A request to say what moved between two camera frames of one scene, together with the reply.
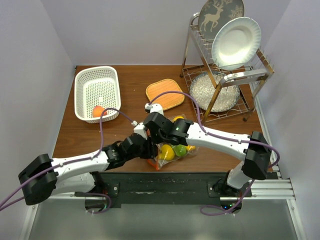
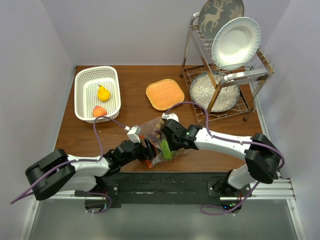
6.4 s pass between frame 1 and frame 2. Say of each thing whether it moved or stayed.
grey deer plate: stayed
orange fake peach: stayed
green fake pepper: moved
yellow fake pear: moved
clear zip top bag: moved
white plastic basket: stayed
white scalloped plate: stayed
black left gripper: stayed
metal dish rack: stayed
